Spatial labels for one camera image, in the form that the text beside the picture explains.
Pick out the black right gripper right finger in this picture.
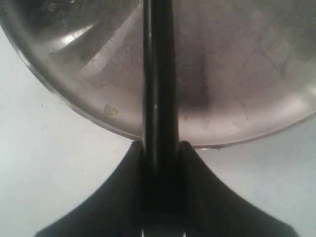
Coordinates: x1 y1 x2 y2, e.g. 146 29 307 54
181 142 298 237

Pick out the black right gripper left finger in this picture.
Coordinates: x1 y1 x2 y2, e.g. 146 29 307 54
36 141 142 237

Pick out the black kitchen knife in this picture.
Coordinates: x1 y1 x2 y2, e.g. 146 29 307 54
141 0 182 229

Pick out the round steel plate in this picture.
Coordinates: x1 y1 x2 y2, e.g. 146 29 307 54
0 0 316 148

